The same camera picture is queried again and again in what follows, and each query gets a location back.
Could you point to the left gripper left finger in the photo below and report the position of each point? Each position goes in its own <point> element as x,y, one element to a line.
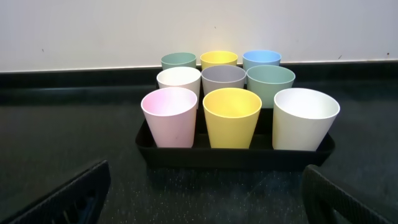
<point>77,196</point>

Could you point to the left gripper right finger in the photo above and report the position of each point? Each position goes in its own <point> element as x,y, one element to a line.
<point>326,202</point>

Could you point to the white cup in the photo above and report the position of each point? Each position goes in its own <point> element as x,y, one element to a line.
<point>298,127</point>
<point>178,79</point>

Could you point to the black tray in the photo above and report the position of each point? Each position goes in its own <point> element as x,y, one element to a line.
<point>217,158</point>

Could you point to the pink cup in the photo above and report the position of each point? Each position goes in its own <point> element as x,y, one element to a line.
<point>171,124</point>

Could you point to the yellow cup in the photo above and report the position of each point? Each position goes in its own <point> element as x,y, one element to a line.
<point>230,127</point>
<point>218,59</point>

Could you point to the light green cup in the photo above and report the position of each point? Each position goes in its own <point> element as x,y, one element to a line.
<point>270,84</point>

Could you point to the blue cup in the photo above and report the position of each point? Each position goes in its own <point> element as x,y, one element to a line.
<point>261,59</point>

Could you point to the grey cup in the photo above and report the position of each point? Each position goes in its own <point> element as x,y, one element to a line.
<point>223,77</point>

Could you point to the dark green cup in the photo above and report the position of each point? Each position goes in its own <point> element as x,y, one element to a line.
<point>178,59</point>

